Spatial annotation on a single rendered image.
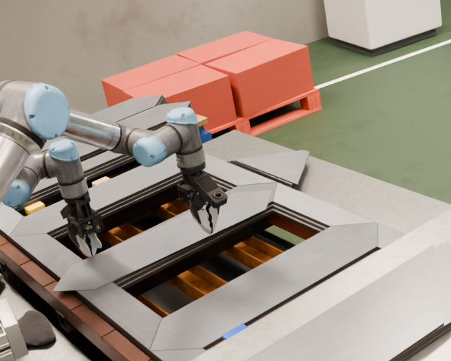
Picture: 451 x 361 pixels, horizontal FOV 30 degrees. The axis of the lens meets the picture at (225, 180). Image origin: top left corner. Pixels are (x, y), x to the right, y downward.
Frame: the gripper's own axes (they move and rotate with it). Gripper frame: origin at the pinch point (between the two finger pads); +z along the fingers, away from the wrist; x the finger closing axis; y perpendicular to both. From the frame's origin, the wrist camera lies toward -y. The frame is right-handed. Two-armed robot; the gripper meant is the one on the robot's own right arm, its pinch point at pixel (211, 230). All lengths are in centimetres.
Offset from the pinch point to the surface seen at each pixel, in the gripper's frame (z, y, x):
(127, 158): 8, 86, -21
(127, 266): 5.7, 13.4, 21.4
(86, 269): 5.6, 22.0, 29.7
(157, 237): 6.0, 20.4, 6.6
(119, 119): 6, 121, -38
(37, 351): 22, 23, 50
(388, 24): 75, 260, -331
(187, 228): 6.1, 17.6, -2.0
